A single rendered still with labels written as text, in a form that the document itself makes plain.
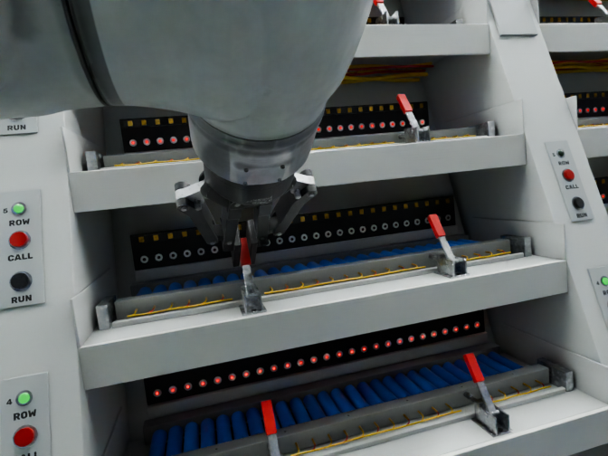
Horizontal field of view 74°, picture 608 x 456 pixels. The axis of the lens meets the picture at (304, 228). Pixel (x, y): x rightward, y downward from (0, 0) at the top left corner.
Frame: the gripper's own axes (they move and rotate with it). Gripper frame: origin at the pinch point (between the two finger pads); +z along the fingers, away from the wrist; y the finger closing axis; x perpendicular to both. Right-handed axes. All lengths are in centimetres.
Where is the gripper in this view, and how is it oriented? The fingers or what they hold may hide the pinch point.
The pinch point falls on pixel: (242, 244)
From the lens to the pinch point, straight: 49.3
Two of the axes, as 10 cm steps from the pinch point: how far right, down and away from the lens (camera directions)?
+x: -2.1, -9.0, 3.9
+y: 9.6, -1.2, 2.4
